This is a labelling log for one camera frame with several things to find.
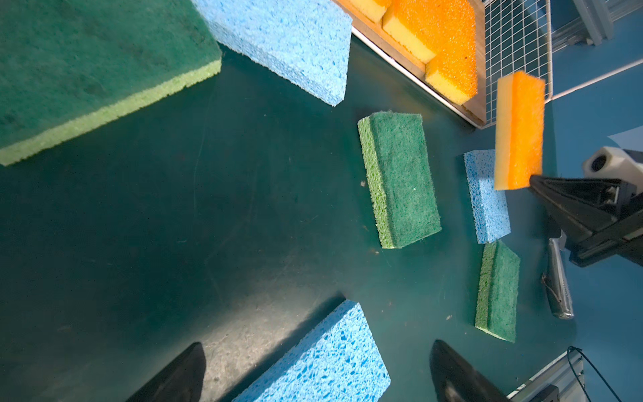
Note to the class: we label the silver metal scoop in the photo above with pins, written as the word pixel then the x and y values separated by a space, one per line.
pixel 555 281

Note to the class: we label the blue sponge near shelf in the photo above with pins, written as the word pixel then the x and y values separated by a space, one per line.
pixel 305 42

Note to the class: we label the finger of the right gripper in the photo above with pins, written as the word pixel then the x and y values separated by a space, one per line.
pixel 600 217

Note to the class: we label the blue sponge right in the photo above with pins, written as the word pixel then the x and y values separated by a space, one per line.
pixel 489 206

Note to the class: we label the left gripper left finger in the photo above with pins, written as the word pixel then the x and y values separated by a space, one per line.
pixel 181 380

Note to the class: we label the blue sponge front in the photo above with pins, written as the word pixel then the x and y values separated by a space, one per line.
pixel 337 361

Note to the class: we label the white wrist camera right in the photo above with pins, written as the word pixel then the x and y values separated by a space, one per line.
pixel 615 163

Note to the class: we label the white wire wooden shelf rack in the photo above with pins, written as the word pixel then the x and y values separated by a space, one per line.
pixel 511 35

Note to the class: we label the green sponge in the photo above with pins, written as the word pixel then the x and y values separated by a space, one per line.
pixel 68 67
pixel 399 179
pixel 496 312

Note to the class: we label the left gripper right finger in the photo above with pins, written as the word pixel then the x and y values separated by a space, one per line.
pixel 456 380

